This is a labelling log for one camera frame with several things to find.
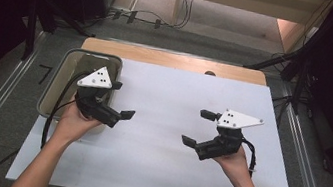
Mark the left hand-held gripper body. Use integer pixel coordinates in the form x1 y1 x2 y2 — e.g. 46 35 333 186
70 62 130 131

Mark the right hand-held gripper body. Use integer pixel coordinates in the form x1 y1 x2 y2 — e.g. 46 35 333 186
192 104 266 171

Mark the beige basket with grey rim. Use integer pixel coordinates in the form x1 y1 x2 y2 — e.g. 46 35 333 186
33 42 125 137

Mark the person's right hand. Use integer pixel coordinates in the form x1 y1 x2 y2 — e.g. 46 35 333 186
208 141 257 187

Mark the person's left hand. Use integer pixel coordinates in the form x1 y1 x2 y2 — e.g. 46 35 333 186
50 94 107 152

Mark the white table mat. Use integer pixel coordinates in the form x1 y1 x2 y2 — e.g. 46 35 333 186
4 43 318 187

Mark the wooden table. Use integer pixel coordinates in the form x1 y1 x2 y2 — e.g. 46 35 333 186
79 36 271 87

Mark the white power strip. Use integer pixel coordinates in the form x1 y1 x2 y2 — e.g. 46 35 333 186
110 4 133 15

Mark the black metal stand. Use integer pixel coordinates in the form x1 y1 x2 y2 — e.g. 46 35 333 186
236 35 319 118
19 0 101 72

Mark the light wooden furniture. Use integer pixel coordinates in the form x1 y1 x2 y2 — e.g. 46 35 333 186
169 0 333 61

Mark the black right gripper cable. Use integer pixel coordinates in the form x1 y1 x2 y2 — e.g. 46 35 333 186
228 136 261 187

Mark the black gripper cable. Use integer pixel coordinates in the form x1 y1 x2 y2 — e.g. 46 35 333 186
228 136 261 187
39 65 92 155

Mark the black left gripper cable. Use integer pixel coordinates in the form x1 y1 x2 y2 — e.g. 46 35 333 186
39 65 92 155

